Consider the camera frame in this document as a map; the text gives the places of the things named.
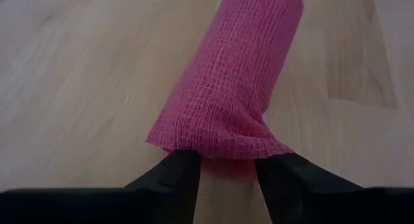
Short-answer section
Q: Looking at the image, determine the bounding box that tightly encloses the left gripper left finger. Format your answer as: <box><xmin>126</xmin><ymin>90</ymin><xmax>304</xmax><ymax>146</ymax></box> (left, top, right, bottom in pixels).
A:
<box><xmin>0</xmin><ymin>150</ymin><xmax>202</xmax><ymax>224</ymax></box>

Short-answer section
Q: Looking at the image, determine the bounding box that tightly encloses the pink gauze bandage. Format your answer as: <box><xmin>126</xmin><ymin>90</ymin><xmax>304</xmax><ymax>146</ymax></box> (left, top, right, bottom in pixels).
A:
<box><xmin>146</xmin><ymin>0</ymin><xmax>305</xmax><ymax>183</ymax></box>

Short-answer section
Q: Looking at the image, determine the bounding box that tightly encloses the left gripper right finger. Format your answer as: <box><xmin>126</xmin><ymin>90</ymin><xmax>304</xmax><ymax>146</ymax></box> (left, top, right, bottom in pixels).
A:
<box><xmin>254</xmin><ymin>153</ymin><xmax>414</xmax><ymax>224</ymax></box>

